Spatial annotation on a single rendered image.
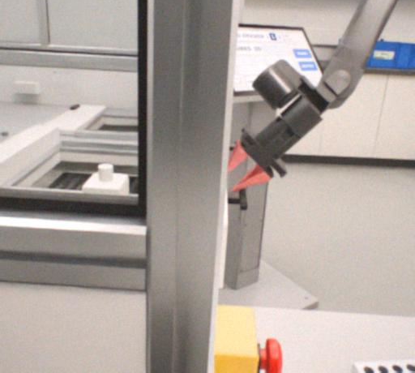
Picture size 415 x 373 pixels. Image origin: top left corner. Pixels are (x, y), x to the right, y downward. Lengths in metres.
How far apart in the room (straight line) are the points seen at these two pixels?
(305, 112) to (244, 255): 1.27
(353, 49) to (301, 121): 0.15
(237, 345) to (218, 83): 0.28
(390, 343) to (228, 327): 0.34
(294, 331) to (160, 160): 0.51
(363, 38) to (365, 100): 3.14
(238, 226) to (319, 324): 1.14
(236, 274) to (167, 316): 1.68
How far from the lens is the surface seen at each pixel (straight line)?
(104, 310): 0.25
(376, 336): 0.71
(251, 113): 1.63
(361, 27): 0.76
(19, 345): 0.29
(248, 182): 0.72
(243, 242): 1.84
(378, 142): 4.03
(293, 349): 0.65
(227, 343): 0.42
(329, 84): 0.69
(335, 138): 3.88
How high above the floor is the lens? 1.19
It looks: 19 degrees down
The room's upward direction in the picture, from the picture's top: 3 degrees clockwise
